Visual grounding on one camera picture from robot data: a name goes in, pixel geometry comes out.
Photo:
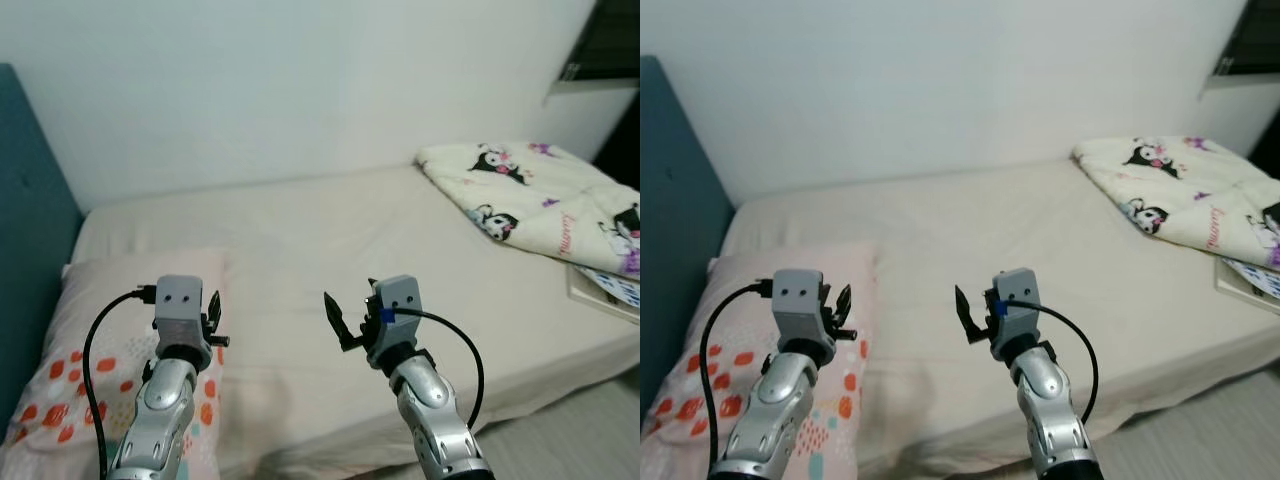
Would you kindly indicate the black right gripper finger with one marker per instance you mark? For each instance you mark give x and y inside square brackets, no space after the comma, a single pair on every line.
[968,315]
[338,318]

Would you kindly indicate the white book with blue letters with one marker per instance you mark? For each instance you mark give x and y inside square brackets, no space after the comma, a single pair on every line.
[610,290]
[1255,280]

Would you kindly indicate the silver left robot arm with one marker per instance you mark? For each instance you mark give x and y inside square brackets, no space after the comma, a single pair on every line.
[165,410]
[780,410]

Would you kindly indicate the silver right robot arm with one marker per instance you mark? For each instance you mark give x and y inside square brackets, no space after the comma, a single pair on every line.
[1050,410]
[435,420]

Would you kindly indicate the bed with beige sheet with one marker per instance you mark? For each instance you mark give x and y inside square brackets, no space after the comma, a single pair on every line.
[350,230]
[1000,220]

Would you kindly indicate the pink dotted pillow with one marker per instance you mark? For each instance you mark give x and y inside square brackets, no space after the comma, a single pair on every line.
[90,340]
[740,330]

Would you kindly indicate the teal upholstered headboard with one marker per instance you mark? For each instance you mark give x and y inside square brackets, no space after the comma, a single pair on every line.
[30,220]
[680,210]

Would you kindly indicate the cream cartoon print blanket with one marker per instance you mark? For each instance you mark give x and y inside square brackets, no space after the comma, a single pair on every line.
[1190,190]
[540,195]

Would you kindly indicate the black cabinet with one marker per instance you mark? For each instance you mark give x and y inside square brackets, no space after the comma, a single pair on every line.
[622,140]
[1268,125]

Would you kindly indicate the dark window with white sill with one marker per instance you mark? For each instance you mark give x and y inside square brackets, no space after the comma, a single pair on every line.
[1255,35]
[610,40]

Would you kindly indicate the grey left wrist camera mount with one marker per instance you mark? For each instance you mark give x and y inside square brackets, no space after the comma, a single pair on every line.
[180,310]
[800,305]

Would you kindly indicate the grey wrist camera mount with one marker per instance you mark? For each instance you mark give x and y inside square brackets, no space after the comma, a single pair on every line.
[398,305]
[180,310]
[1018,298]
[800,305]

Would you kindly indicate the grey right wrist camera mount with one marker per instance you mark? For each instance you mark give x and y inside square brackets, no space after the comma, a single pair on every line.
[1018,298]
[398,305]

